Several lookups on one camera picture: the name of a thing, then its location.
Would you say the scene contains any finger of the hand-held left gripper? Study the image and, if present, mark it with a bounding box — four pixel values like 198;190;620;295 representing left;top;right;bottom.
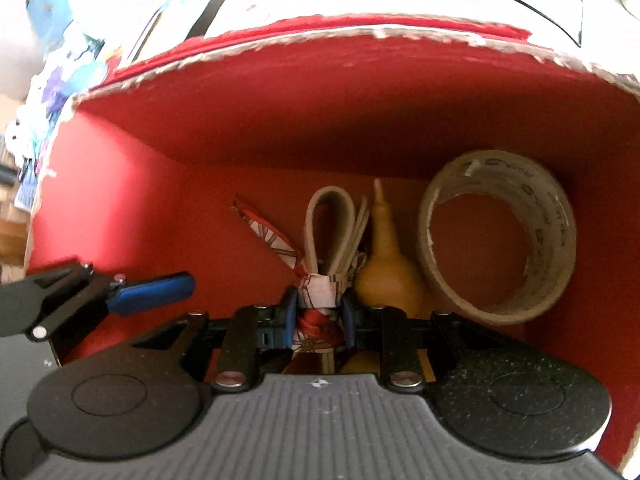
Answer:
0;259;197;345

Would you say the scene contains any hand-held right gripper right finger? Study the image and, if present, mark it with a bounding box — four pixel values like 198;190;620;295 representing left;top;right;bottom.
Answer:
342;293;505;394

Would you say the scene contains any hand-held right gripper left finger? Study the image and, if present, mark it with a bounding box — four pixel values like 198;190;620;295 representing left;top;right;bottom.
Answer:
132;287;301;394

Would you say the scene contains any white booklet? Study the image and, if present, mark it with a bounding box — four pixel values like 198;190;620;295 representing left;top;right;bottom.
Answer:
122;0;218;63

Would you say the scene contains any red cardboard box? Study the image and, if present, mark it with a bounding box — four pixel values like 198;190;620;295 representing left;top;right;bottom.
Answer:
25;14;640;476

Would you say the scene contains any pile of colourful packets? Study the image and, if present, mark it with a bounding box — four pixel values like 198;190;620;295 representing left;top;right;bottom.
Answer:
7;35;123;211

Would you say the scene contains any blue packet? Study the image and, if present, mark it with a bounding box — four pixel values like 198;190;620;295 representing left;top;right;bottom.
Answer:
27;0;76;51

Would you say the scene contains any beige strap with patterned scarf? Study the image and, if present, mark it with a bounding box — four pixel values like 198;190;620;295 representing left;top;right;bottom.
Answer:
231;186;373;376

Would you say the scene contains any tan gourd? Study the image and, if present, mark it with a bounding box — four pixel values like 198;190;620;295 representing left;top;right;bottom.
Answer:
340;177;426;376

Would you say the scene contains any printed packing tape roll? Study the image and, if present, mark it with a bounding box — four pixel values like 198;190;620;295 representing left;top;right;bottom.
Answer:
417;149;578;325

